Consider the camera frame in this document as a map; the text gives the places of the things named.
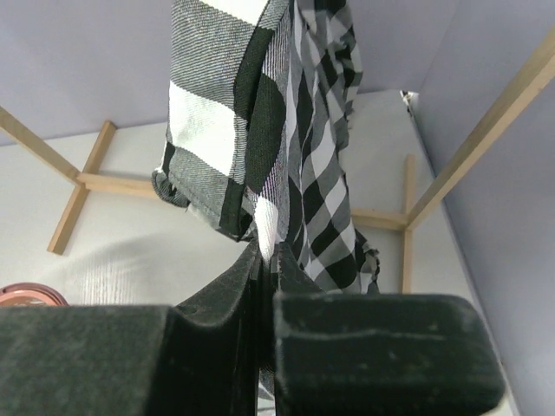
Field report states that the wooden clothes rack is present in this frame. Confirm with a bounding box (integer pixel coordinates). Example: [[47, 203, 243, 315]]
[[0, 29, 555, 295]]

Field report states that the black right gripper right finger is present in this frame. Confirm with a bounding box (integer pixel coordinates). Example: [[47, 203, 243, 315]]
[[272, 244, 506, 415]]

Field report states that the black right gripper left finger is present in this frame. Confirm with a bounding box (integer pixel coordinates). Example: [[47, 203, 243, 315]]
[[1, 243, 261, 415]]

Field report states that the black white checkered shirt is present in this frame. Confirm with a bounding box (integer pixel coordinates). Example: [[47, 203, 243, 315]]
[[152, 1, 380, 294]]

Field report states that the pink plastic laundry basket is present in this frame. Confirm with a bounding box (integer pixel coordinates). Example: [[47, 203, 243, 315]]
[[1, 283, 68, 306]]

